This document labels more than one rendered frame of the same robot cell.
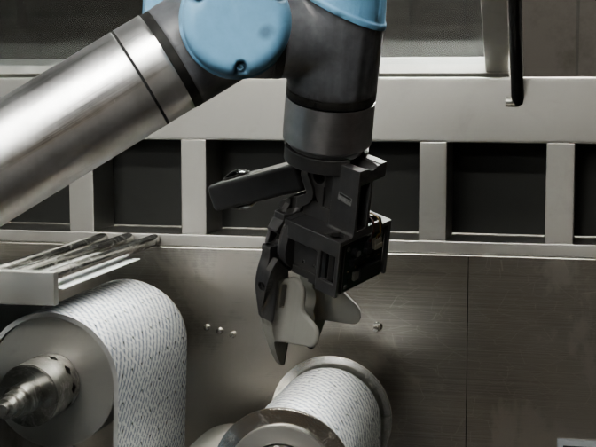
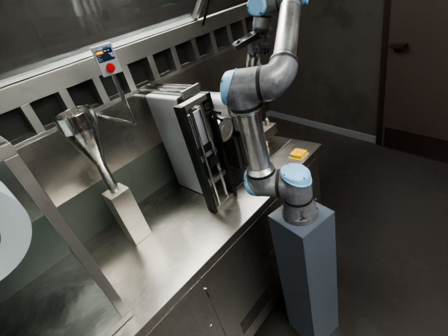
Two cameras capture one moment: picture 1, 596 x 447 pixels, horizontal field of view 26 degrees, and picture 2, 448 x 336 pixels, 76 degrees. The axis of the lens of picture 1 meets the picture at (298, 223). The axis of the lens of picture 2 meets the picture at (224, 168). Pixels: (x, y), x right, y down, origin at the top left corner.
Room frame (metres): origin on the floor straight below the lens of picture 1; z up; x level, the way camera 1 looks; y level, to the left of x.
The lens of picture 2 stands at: (0.51, 1.23, 1.78)
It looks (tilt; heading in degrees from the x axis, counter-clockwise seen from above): 32 degrees down; 308
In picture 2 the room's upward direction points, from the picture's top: 15 degrees counter-clockwise
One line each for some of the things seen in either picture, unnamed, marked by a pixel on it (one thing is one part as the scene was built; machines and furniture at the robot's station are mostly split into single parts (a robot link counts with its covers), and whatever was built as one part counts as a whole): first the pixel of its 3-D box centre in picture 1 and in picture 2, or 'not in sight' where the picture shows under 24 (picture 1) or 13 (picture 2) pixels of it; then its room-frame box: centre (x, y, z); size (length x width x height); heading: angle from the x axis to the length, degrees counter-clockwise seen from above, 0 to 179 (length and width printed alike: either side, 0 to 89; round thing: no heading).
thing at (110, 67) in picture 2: not in sight; (107, 59); (1.42, 0.55, 1.66); 0.07 x 0.07 x 0.10; 56
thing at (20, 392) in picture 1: (14, 403); not in sight; (1.24, 0.28, 1.34); 0.06 x 0.03 x 0.03; 167
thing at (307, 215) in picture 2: not in sight; (299, 205); (0.86, 0.36, 0.95); 0.15 x 0.15 x 0.10
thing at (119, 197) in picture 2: not in sight; (113, 187); (1.53, 0.70, 1.19); 0.14 x 0.14 x 0.57
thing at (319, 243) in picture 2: not in sight; (307, 278); (0.86, 0.36, 0.45); 0.20 x 0.20 x 0.90; 66
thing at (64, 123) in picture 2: not in sight; (76, 120); (1.53, 0.70, 1.50); 0.14 x 0.14 x 0.06
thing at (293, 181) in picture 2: not in sight; (295, 183); (0.86, 0.36, 1.07); 0.13 x 0.12 x 0.14; 9
